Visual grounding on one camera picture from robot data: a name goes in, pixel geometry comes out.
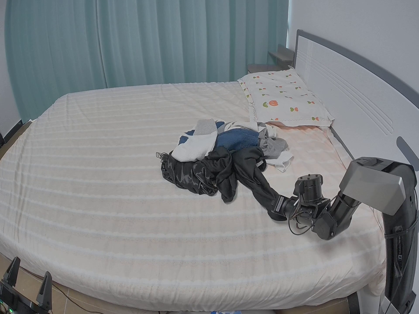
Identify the pile of clothes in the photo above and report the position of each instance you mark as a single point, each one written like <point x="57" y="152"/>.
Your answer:
<point x="196" y="142"/>

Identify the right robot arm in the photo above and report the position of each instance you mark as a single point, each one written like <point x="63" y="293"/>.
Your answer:
<point x="370" y="185"/>

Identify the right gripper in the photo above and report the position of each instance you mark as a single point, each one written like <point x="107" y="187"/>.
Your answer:
<point x="288" y="208"/>

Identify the bed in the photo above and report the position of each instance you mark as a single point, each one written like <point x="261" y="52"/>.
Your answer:
<point x="114" y="142"/>

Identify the black T-shirt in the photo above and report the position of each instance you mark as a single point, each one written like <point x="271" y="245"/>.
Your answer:
<point x="258" y="182"/>

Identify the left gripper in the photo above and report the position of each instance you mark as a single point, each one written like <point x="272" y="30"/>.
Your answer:
<point x="13" y="303"/>

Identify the blue-green curtain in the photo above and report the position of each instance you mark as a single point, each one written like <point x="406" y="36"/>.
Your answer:
<point x="196" y="28"/>
<point x="55" y="44"/>

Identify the white printed pillow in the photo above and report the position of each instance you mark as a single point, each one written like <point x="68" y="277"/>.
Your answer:
<point x="281" y="90"/>

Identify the grey bedside table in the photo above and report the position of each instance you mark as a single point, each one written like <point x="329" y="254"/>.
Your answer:
<point x="262" y="68"/>

